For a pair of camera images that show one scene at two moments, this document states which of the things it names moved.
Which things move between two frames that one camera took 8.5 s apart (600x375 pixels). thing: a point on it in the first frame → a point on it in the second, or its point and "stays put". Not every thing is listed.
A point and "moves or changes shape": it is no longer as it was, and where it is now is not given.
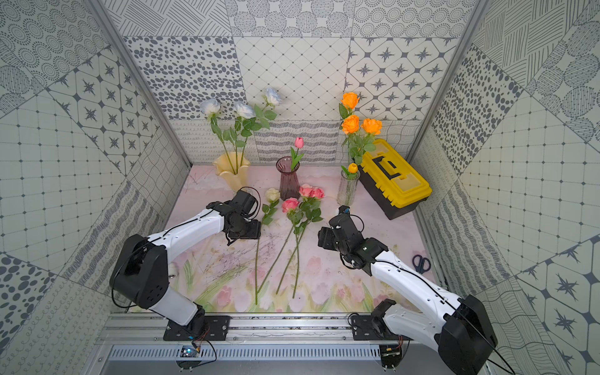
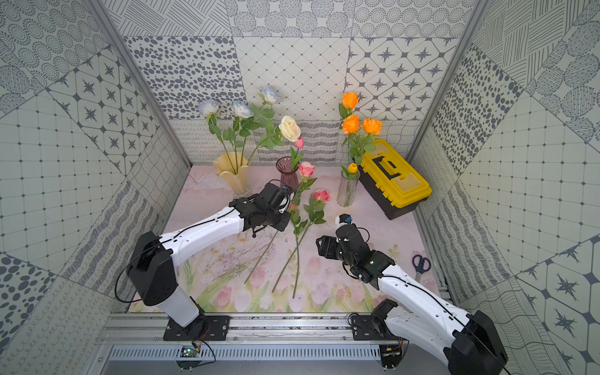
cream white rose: [272, 195] moves or changes shape
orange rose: [371, 126] stays put
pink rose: [294, 218] → [306, 170]
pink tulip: [294, 157] stays put
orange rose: [349, 101] stays put
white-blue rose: [273, 98] stays put
